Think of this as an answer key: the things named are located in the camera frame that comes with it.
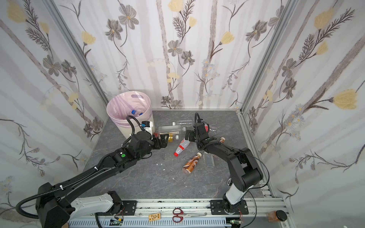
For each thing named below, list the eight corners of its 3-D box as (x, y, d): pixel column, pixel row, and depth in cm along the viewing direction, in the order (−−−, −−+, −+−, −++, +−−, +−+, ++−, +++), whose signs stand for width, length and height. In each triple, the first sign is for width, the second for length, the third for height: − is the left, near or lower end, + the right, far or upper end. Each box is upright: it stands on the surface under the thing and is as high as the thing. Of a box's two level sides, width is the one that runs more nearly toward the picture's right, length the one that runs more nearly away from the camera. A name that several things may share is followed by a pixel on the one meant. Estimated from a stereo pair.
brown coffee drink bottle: (182, 170, 88) (182, 167, 85) (196, 152, 97) (197, 149, 93) (189, 175, 86) (189, 173, 83) (203, 157, 94) (204, 153, 91)
